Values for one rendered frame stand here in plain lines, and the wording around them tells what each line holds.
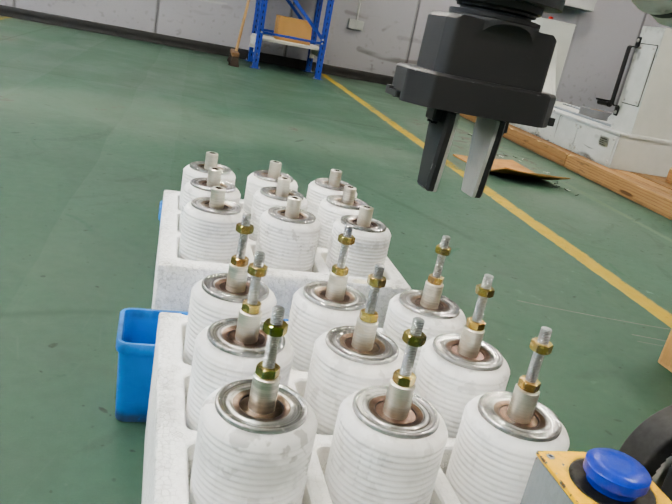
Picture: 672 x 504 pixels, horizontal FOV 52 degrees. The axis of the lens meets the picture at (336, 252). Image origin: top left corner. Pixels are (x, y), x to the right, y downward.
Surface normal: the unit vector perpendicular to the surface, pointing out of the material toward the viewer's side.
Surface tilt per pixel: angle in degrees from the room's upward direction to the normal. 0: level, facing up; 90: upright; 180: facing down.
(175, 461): 0
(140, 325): 88
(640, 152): 90
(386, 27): 90
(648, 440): 61
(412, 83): 89
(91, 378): 0
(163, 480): 0
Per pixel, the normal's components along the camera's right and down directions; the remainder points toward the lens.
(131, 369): 0.22, 0.39
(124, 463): 0.18, -0.93
